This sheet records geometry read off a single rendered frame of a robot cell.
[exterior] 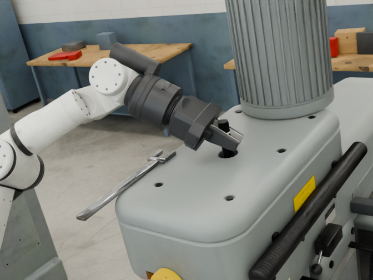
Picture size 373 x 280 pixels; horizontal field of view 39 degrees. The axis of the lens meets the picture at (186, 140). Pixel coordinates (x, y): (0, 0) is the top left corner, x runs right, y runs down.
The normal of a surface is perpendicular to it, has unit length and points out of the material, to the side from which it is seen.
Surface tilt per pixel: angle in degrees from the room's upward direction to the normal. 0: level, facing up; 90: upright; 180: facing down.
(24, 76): 90
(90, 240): 0
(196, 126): 52
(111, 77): 61
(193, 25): 90
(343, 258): 90
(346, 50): 90
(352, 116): 0
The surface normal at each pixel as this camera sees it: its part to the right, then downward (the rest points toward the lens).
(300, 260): 0.80, 0.10
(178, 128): -0.37, 0.44
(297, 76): 0.11, 0.38
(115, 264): -0.18, -0.90
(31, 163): 0.97, -0.11
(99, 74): -0.15, -0.07
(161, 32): -0.57, 0.43
